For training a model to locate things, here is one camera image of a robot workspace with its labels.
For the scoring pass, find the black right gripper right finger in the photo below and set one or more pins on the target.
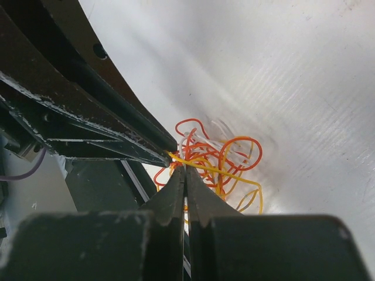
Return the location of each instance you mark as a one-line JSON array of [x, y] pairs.
[[226, 245]]

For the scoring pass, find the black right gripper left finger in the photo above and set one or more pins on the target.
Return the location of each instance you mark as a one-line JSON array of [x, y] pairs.
[[142, 244]]

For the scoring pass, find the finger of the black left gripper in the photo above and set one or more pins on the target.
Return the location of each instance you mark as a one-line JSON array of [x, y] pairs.
[[42, 92], [98, 70]]

